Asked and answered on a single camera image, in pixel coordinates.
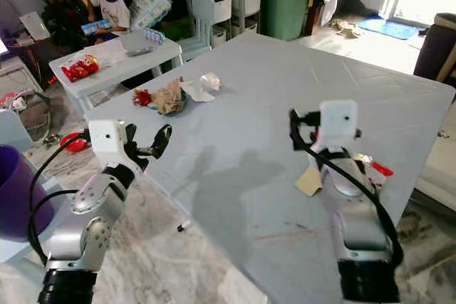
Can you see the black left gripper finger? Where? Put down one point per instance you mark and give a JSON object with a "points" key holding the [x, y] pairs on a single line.
{"points": [[132, 136], [162, 140]]}

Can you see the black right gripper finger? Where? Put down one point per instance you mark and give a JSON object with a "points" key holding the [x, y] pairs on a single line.
{"points": [[297, 132]]}

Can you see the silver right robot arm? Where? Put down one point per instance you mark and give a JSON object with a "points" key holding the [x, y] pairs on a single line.
{"points": [[356, 226]]}

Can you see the green plastic bin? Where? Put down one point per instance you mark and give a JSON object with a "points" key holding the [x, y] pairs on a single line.
{"points": [[285, 12]]}

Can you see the purple plastic rubbish bin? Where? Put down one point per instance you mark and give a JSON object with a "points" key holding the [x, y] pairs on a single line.
{"points": [[25, 204]]}

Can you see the small crumpled red wrapper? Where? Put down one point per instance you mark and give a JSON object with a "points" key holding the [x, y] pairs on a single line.
{"points": [[141, 97]]}

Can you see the crumpled brown paper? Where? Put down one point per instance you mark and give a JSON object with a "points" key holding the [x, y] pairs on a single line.
{"points": [[169, 96]]}

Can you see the tan cardboard scrap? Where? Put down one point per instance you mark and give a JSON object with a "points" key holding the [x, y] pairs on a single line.
{"points": [[308, 183]]}

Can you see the white paper tissue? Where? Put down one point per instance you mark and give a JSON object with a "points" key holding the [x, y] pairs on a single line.
{"points": [[196, 90]]}

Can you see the clear crumpled plastic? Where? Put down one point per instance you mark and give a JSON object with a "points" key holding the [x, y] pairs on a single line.
{"points": [[209, 81]]}

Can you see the small white plastic table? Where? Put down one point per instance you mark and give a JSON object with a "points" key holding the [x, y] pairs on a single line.
{"points": [[114, 60]]}

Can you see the black and white marker pen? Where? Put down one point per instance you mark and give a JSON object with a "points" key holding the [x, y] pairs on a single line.
{"points": [[185, 224]]}

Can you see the red snack wrapper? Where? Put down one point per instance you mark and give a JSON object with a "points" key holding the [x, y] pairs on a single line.
{"points": [[383, 169]]}

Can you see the red snack packet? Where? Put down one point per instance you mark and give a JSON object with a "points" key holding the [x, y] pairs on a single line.
{"points": [[80, 69]]}

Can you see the grey pouch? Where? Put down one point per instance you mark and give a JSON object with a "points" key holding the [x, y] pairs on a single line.
{"points": [[137, 43]]}

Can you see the crumpled beige floor rag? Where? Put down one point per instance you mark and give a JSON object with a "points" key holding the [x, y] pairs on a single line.
{"points": [[347, 28]]}

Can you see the pack of small drink cartons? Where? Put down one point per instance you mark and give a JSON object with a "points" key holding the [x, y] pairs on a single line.
{"points": [[154, 35]]}

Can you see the light blue plastic chair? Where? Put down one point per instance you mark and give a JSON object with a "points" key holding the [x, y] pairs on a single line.
{"points": [[11, 129]]}

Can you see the blue door mat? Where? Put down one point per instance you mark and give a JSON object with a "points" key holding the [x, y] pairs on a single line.
{"points": [[388, 28]]}

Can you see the pale blue child chair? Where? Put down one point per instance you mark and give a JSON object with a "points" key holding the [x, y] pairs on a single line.
{"points": [[201, 23]]}

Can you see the child in white shirt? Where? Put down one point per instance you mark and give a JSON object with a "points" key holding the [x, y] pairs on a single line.
{"points": [[110, 5]]}

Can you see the white and blue diaper pack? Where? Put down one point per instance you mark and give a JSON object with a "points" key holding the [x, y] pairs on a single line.
{"points": [[149, 3]]}

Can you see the dark purple seat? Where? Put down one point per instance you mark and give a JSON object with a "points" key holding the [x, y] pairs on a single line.
{"points": [[434, 48]]}

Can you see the white tablet board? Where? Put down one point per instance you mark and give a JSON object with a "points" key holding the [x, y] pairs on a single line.
{"points": [[35, 26]]}

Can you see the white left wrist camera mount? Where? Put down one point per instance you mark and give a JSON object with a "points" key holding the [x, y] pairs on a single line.
{"points": [[107, 142]]}

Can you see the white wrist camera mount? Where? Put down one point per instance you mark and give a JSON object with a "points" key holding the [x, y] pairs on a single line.
{"points": [[107, 142], [338, 122]]}

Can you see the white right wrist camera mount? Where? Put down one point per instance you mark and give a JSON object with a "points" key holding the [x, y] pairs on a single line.
{"points": [[338, 122]]}

